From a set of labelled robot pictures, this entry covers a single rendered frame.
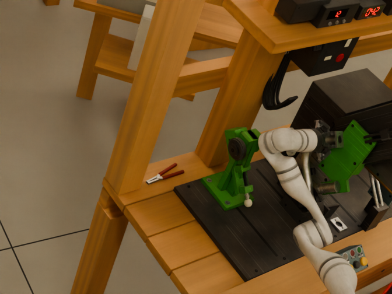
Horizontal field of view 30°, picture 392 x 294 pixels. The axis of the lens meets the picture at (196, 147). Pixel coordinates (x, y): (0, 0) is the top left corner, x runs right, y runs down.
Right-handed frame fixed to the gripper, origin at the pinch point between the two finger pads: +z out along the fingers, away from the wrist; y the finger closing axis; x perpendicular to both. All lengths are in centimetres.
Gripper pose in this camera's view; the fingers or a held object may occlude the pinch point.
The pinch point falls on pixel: (332, 139)
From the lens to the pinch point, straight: 247.1
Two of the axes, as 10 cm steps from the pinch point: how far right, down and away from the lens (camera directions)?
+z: 6.8, -0.2, 7.3
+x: -7.3, 0.5, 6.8
